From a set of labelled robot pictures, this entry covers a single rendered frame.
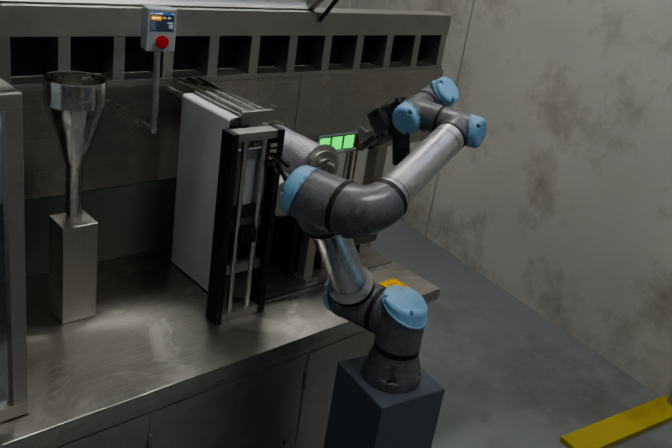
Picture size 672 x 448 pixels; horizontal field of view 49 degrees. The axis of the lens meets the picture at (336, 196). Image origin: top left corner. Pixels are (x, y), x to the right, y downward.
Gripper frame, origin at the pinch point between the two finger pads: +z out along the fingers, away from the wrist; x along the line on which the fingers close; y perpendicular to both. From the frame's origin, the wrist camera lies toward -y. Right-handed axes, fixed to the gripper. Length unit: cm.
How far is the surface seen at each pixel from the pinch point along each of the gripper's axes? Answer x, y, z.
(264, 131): 35.1, 7.7, -3.7
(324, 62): -24, 41, 29
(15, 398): 101, -35, 20
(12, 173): 100, 3, -12
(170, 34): 55, 33, -7
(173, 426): 65, -54, 31
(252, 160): 35.8, 3.0, 4.1
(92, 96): 72, 24, 4
